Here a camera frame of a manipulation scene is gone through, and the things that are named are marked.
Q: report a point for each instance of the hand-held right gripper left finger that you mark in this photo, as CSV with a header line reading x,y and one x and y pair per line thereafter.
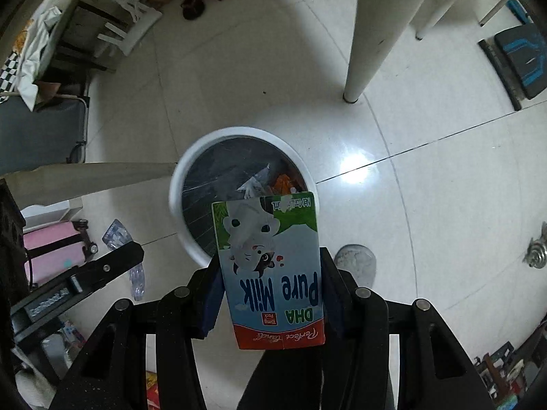
x,y
212,307

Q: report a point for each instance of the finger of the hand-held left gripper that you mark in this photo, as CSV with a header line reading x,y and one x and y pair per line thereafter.
x,y
113,264

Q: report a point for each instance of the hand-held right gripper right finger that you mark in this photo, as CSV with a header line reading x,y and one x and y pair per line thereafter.
x,y
332,309

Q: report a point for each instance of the blue and white milk carton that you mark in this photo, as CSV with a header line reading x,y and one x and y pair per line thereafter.
x,y
273,273

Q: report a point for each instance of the white round trash bin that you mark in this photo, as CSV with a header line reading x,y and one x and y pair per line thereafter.
x,y
222,166

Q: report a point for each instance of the crushed clear plastic bottle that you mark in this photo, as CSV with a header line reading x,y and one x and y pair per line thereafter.
x,y
117,235

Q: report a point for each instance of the pink suitcase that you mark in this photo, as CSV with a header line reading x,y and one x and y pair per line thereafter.
x,y
51,252

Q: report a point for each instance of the white flat box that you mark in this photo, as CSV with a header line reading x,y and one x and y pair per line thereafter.
x,y
51,211

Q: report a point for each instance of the beige table leg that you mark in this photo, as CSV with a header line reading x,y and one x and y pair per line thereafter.
x,y
85,177

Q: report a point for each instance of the red snack packet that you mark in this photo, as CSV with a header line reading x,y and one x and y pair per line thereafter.
x,y
151,391

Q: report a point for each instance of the grey folding bed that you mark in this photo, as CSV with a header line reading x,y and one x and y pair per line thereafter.
x,y
38,132

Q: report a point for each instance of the small metal object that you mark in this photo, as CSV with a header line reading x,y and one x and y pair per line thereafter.
x,y
537,254

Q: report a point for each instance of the white cloth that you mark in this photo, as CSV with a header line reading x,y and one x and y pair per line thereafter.
x,y
32,47

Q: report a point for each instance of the white plastic stool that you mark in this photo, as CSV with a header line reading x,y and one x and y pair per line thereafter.
x,y
136,25

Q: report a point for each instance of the dark shoe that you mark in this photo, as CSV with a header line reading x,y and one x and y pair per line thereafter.
x,y
193,4

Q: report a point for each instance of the thick white table leg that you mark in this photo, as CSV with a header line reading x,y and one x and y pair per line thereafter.
x,y
384,17

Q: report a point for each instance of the black and blue mat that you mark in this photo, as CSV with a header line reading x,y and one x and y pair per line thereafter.
x,y
521,59

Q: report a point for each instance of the thin white table leg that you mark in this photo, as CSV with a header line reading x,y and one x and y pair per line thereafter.
x,y
493,8
444,4

